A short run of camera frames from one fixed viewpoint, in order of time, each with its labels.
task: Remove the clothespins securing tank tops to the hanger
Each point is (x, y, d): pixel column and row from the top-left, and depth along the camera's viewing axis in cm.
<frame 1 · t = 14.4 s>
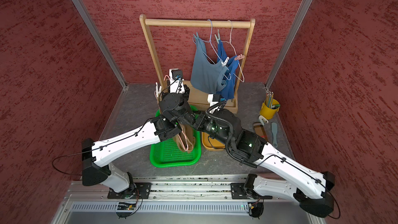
left hand: (167, 85, 61), fingers closed
right hand: (185, 118, 58), fingers closed
grey-blue tank top: (207, 77, 99), point 21 cm above the table
green plastic basket: (165, 153, 87), on the table
yellow pencil cup: (269, 109, 99), point 8 cm above the table
grey-blue spatula: (274, 126, 99), on the table

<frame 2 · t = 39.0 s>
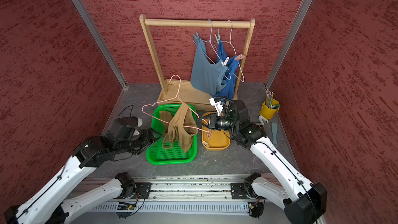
left hand: (155, 143, 66), fingers open
right hand: (196, 125, 66), fingers closed
pink clothespin on brown top: (209, 134, 94), point 2 cm above the table
white clothespin on brown top: (205, 143, 88), point 4 cm above the table
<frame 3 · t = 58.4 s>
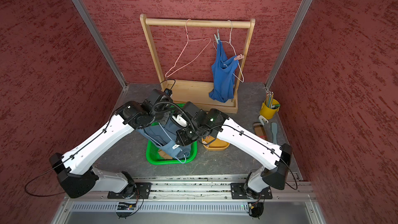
left hand: (161, 114, 73), fingers closed
right hand: (179, 146, 65), fingers closed
grey-blue tank top: (165, 135, 69), point 25 cm above the table
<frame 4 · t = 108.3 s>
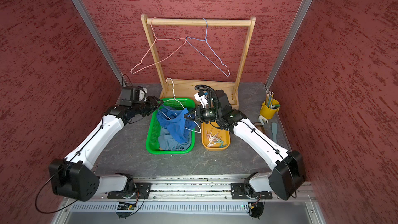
left hand: (160, 106, 81), fingers open
right hand: (184, 120, 69), fingers closed
grey-blue tank top: (166, 142, 84), point 8 cm above the table
royal blue tank top: (173, 120, 79), point 20 cm above the table
